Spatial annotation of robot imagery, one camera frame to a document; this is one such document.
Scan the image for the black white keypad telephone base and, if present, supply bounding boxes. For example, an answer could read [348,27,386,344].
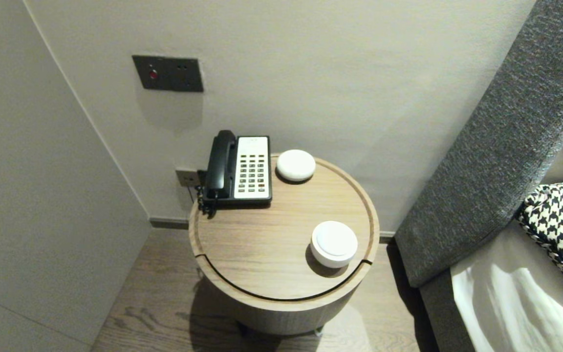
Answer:
[202,135,273,206]

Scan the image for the white round lidded jar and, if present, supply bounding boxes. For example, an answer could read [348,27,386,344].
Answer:
[310,220,359,268]

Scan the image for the white bed sheet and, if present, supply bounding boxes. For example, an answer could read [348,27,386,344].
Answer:
[450,220,563,352]

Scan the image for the black coiled telephone cord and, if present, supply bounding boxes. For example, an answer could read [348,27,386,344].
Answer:
[195,185,216,218]

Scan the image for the grey wall socket plate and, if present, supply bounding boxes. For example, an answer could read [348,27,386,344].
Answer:
[175,168,201,188]

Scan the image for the grey fabric bed base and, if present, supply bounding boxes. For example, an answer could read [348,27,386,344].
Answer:
[418,271,464,352]

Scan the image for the round wooden bedside table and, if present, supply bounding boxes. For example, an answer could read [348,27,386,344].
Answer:
[188,154,381,337]

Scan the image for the white pebble shaped puck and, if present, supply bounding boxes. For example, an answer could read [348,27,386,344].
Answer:
[276,149,317,183]

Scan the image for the black telephone handset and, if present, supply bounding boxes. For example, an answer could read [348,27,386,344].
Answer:
[205,130,237,199]

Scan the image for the grey fabric headboard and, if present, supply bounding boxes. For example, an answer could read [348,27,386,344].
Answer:
[395,0,563,288]

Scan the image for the dark wall switch panel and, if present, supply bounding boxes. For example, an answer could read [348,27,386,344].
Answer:
[132,55,204,93]

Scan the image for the black white houndstooth pillow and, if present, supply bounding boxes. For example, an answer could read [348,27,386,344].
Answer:
[515,180,563,299]

